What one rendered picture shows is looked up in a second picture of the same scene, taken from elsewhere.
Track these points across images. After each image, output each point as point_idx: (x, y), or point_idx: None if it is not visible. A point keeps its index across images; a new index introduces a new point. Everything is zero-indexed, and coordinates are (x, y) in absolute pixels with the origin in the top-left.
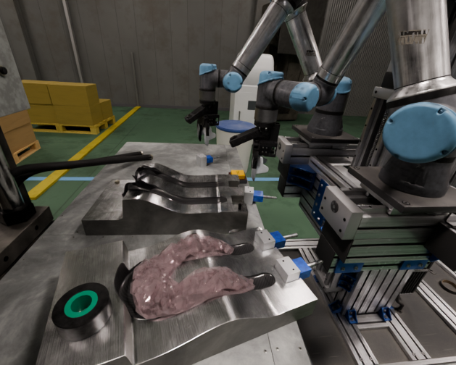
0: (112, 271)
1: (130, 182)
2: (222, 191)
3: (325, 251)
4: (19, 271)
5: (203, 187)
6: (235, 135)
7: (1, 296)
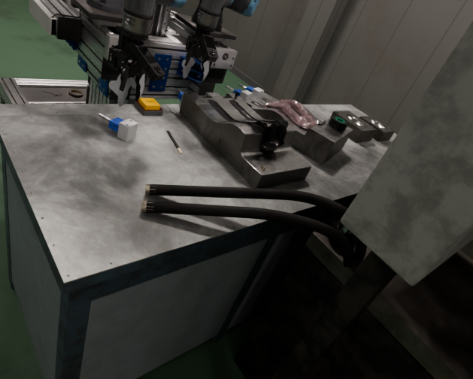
0: (322, 126)
1: (268, 143)
2: (222, 101)
3: (207, 89)
4: (345, 190)
5: (225, 110)
6: (210, 50)
7: (353, 186)
